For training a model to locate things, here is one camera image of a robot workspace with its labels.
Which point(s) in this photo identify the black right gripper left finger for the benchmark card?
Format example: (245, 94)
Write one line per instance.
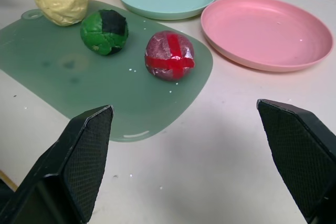
(65, 171)

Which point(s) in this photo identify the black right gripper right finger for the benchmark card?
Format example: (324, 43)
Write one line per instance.
(302, 153)

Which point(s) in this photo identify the pink plate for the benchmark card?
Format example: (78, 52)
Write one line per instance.
(265, 32)

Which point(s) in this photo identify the green dough ball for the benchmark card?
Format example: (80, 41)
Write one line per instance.
(103, 33)

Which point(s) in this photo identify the red taped dough ball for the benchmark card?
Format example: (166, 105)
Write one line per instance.
(169, 55)

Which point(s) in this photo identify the green cutting board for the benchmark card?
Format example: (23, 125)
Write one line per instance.
(105, 77)

